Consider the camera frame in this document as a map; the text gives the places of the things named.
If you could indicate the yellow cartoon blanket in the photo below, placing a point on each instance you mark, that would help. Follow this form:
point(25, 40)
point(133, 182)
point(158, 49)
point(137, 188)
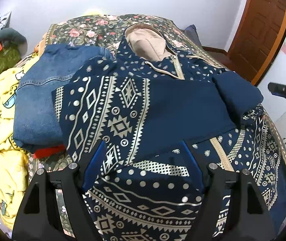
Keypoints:
point(13, 159)

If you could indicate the grey purple backpack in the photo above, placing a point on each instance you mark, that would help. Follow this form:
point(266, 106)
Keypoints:
point(191, 33)

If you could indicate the navy patterned hooded jacket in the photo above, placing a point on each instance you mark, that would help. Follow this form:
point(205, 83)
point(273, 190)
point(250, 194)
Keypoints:
point(158, 120)

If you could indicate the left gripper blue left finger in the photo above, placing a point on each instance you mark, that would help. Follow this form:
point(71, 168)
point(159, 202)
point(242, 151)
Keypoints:
point(91, 164)

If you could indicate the floral dark bedspread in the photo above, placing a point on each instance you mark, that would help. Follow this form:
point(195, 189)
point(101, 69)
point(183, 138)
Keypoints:
point(87, 30)

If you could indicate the blue denim jeans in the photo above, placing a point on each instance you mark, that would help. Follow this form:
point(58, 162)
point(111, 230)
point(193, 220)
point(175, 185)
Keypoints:
point(35, 122)

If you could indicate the wooden door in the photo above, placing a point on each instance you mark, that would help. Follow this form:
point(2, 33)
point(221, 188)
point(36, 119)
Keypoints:
point(259, 36)

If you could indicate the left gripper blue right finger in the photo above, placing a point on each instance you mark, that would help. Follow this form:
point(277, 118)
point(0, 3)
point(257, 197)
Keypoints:
point(195, 165)

